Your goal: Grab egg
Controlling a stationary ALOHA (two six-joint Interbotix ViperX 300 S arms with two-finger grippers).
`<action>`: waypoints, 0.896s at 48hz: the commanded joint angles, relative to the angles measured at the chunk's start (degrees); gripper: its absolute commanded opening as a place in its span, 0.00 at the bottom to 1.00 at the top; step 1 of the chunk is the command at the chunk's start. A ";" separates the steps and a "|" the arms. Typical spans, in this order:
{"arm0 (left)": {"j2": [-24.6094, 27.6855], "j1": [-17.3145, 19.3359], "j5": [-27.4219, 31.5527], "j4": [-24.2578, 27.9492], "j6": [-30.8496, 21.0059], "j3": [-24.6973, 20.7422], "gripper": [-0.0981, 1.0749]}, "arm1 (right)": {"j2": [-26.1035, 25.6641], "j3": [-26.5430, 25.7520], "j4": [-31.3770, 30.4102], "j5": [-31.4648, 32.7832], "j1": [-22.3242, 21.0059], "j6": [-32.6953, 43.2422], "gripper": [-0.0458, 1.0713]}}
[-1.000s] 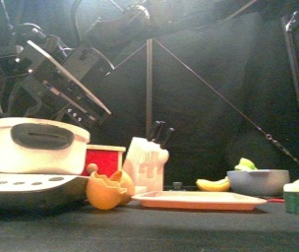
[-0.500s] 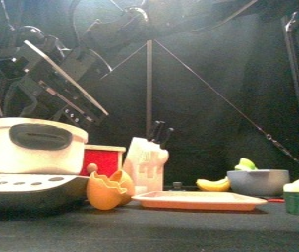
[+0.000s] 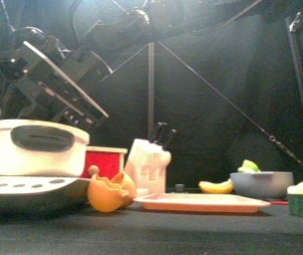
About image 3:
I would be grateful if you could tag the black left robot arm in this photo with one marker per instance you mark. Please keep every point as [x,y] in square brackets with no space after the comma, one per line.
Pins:
[113,33]

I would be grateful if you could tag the wooden toy box red front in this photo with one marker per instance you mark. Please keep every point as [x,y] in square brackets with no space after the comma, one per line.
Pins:
[105,162]

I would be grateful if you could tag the white toy stove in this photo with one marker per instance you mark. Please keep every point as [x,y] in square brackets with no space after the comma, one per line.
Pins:
[29,192]

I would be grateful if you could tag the white speckled knife block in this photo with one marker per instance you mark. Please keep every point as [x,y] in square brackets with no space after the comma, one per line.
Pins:
[146,169]

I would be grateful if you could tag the orange cracked eggshell half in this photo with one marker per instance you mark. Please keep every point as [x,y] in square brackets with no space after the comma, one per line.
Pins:
[105,196]
[129,187]

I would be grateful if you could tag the small black knob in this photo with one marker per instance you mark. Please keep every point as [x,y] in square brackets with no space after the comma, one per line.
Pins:
[179,188]

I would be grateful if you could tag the yellow toy banana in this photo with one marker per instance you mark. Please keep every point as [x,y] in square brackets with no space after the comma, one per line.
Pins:
[215,188]

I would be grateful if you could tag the pink plastic tray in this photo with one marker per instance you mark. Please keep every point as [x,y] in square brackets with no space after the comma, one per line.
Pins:
[203,202]

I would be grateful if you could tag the light green toy vegetable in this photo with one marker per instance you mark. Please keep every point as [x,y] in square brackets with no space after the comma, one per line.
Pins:
[249,166]

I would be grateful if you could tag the grey toy bowl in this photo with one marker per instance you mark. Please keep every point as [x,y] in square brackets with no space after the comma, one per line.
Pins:
[260,184]

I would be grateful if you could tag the green toy block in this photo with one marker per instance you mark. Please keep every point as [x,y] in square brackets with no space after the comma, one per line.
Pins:
[300,205]

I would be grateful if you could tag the vertical metal frame pole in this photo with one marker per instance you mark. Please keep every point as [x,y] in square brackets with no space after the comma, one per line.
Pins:
[150,93]

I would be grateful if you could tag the diagonal metal frame rod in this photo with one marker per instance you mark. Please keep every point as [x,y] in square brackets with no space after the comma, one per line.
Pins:
[229,103]

